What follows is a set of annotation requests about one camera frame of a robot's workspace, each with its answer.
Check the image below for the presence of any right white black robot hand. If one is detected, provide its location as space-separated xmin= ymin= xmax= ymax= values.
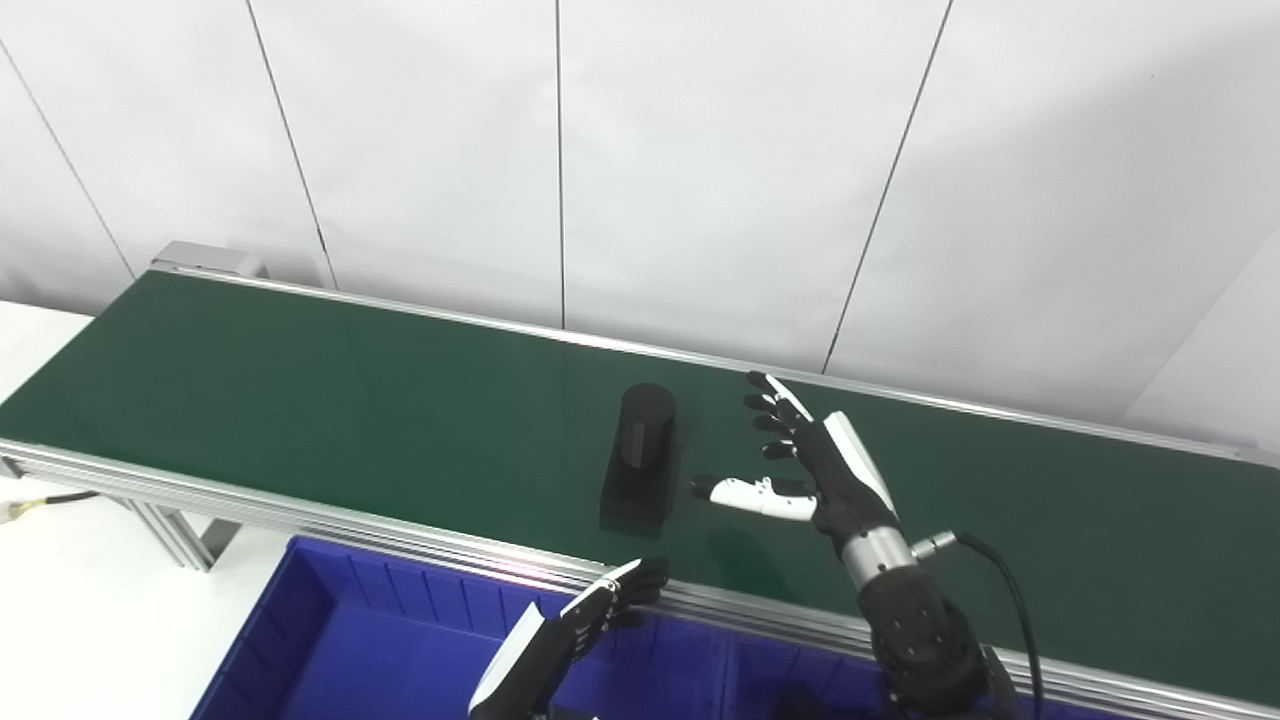
xmin=690 ymin=372 xmax=901 ymax=548

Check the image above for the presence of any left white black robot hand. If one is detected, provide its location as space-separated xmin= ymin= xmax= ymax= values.
xmin=468 ymin=557 xmax=669 ymax=720

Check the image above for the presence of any blue plastic bin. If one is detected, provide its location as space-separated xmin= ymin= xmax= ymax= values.
xmin=190 ymin=537 xmax=736 ymax=720
xmin=725 ymin=640 xmax=1131 ymax=720

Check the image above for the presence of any green conveyor belt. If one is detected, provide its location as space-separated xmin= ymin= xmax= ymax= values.
xmin=0 ymin=262 xmax=1280 ymax=720
xmin=0 ymin=270 xmax=1280 ymax=706

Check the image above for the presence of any aluminium conveyor leg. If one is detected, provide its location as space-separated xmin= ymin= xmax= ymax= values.
xmin=125 ymin=498 xmax=241 ymax=571

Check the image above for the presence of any grey conveyor end housing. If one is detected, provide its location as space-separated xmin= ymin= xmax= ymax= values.
xmin=152 ymin=242 xmax=269 ymax=281

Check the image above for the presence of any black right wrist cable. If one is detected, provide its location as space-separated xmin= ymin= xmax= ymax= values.
xmin=912 ymin=530 xmax=1046 ymax=720

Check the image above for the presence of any black floor cable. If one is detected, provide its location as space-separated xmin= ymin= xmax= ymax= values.
xmin=0 ymin=490 xmax=101 ymax=523

